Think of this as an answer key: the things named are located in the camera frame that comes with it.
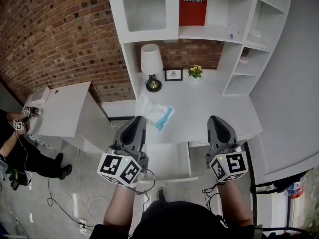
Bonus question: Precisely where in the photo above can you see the white flat box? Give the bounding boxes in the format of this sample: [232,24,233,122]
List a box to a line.
[29,86,52,106]

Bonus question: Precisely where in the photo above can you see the white side cabinet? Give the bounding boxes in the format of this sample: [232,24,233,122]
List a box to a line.
[23,81,118,154]

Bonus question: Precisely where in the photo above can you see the clear plastic bag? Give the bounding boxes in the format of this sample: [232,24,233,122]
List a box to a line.
[135,93,175,131]

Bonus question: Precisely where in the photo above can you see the group of water bottles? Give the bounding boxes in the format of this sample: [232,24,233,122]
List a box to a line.
[285,183,304,199]

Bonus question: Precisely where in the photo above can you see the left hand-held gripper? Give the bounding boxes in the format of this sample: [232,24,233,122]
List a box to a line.
[96,116,150,186]

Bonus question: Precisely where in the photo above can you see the black picture frame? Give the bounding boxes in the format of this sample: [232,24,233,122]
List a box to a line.
[164,69,183,82]

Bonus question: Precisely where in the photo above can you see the black strapped bag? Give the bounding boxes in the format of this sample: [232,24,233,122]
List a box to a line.
[250,175,307,194]

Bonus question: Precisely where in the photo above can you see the person's dark clothed body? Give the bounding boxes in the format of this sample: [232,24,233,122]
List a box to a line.
[89,199,265,239]

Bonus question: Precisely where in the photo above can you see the white shade table lamp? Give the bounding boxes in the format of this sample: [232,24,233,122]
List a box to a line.
[141,43,164,93]

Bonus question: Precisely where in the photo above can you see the person's right forearm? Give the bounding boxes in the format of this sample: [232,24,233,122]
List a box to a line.
[216,180,254,226]

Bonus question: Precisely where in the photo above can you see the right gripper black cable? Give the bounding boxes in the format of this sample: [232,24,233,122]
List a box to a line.
[201,183,225,209]

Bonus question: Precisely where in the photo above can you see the yellow flower pot plant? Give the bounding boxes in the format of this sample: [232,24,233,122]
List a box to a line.
[188,64,203,79]

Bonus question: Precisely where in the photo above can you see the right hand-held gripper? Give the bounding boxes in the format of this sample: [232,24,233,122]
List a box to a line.
[205,115,249,183]

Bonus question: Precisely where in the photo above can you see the black floor cable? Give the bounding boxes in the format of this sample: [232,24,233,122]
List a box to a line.
[47,178,95,231]

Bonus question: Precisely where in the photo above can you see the white desk with hutch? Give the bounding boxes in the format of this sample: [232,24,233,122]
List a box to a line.
[106,0,295,149]

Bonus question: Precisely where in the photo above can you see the person's left forearm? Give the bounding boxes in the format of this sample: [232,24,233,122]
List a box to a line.
[103,184,137,230]

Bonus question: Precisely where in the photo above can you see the white power strip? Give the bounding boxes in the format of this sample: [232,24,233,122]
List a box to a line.
[78,218,87,235]

